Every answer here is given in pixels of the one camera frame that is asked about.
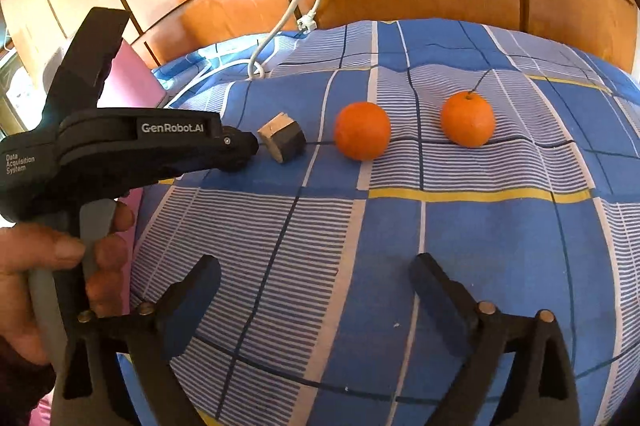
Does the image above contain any white power cord with plug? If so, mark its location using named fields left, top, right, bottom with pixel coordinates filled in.
left=165, top=0, right=349, bottom=107

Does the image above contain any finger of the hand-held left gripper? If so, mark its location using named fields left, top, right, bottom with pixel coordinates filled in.
left=42, top=7, right=130, bottom=127
left=219, top=125, right=259, bottom=171

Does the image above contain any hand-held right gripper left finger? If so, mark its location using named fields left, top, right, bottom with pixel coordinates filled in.
left=52, top=255, right=222, bottom=426

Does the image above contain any blue plaid tablecloth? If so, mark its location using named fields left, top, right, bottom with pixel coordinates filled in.
left=117, top=20, right=640, bottom=426

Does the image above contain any pink electric kettle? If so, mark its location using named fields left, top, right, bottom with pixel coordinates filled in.
left=42, top=40, right=170, bottom=111

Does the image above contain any orange with thin stem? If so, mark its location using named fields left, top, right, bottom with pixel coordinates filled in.
left=440, top=70, right=497, bottom=150

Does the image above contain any person's left forearm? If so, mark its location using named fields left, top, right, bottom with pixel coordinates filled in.
left=0, top=335, right=57, bottom=426

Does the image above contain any person's left hand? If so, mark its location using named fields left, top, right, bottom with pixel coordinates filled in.
left=0, top=201, right=137, bottom=366

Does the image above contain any black wooden block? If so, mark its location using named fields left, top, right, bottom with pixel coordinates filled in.
left=257, top=113, right=307, bottom=165

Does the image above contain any round orange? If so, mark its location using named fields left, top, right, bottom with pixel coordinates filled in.
left=333, top=102, right=392, bottom=163

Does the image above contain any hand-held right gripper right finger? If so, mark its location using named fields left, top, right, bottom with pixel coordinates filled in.
left=409, top=253, right=581, bottom=426

